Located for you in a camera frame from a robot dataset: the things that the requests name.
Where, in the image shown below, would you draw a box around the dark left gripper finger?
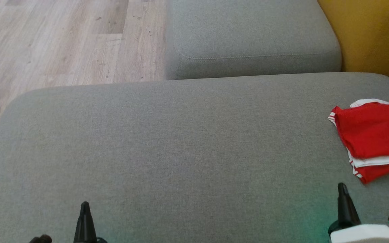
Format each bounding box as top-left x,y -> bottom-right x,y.
29,234 -> 52,243
73,201 -> 98,243

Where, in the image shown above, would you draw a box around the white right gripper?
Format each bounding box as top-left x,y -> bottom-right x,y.
328,183 -> 389,243

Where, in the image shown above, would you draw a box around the red and white shirt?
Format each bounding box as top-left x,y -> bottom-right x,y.
328,99 -> 389,185

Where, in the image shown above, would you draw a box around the large grey sofa seat cushion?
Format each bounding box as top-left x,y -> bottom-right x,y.
0,72 -> 389,243

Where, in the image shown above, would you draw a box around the wide yellow sofa back cushion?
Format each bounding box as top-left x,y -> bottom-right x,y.
317,0 -> 389,90

